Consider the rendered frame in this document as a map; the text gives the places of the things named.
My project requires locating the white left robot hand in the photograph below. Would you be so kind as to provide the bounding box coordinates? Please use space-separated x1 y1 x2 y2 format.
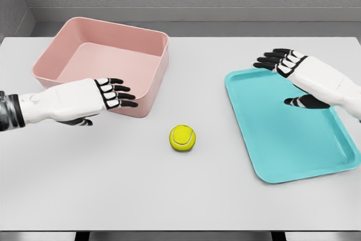
50 77 139 126

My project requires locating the blue plastic tray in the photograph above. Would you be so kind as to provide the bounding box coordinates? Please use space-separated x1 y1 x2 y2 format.
224 67 361 185

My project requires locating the pink plastic basket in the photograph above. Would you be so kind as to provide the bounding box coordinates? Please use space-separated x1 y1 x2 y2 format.
31 17 170 118

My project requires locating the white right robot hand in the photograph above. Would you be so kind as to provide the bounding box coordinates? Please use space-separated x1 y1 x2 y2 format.
253 48 356 110

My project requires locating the yellow tennis ball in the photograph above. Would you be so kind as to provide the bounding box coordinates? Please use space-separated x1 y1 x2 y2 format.
169 124 197 152

